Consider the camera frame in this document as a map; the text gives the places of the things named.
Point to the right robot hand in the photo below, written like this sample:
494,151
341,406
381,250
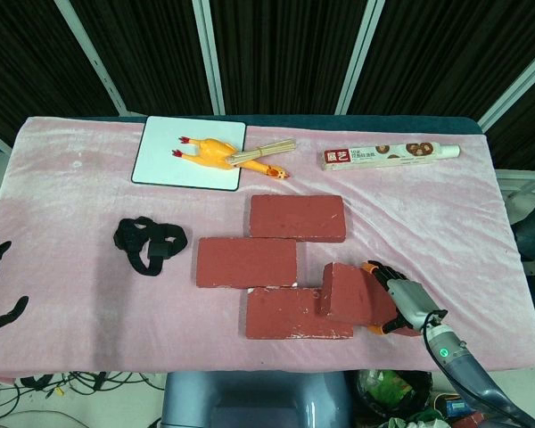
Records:
410,298

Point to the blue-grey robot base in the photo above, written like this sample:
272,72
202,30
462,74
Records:
249,401

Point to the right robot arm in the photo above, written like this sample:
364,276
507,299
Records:
468,370

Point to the red brick with white chips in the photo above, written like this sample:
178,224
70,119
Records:
285,314

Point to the bin with green bag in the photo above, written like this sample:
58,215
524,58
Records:
392,388

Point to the pink velvet tablecloth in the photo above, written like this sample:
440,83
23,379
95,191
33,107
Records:
93,290

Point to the blue packet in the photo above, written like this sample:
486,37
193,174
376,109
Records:
457,406

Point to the baking paper box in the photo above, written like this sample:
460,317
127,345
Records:
383,155

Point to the metal rack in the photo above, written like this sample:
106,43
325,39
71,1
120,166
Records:
524,180

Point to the white board with black edge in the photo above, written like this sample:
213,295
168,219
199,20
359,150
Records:
169,169

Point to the bundle of wooden sticks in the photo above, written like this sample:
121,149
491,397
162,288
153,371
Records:
267,149

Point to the yellow rubber chicken toy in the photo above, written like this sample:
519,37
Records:
214,153

